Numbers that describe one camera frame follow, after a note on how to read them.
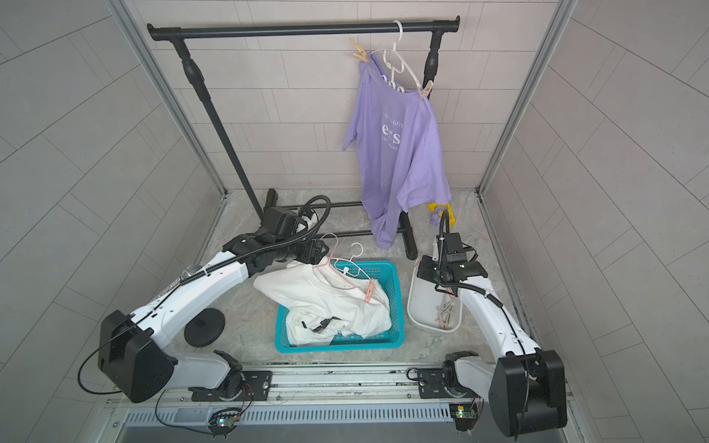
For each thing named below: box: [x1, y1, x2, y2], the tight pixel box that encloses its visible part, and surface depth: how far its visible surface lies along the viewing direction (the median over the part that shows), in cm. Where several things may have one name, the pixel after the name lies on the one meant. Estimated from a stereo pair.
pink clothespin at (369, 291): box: [363, 278, 375, 303], surface depth 80 cm
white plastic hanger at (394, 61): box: [370, 20, 422, 92], surface depth 63 cm
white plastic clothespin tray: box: [406, 256, 463, 334], surface depth 84 cm
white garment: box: [252, 257, 393, 347], surface depth 78 cm
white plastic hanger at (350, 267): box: [330, 241, 373, 281], surface depth 84 cm
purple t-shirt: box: [341, 55, 452, 251], surface depth 76 cm
